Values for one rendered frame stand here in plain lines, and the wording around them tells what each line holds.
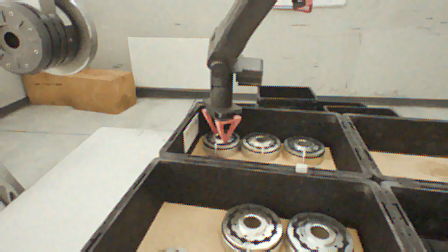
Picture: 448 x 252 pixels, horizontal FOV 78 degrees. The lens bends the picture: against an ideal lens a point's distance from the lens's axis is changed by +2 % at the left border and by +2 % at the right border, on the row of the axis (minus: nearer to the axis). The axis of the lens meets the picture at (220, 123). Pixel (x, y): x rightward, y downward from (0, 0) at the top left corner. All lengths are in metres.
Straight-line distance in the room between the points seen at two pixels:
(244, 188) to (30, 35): 0.50
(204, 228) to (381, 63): 3.41
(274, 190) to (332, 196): 0.10
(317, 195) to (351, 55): 3.15
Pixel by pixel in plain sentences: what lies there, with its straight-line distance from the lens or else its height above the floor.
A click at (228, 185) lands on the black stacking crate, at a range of 0.53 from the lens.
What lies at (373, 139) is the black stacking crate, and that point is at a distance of 0.84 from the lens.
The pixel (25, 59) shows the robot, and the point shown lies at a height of 1.10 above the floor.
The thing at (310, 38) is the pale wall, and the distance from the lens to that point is 3.46.
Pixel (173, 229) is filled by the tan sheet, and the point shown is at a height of 0.83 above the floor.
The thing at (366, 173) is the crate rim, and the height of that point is 0.93.
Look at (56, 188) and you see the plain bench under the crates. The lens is 0.96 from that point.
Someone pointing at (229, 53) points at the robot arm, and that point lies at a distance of 0.57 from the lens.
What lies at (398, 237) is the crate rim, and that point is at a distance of 0.45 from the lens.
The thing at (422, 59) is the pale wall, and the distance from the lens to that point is 3.94.
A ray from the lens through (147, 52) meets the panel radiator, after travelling 3.53.
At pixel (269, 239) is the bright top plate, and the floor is 0.86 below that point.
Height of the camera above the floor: 1.21
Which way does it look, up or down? 25 degrees down
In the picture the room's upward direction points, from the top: straight up
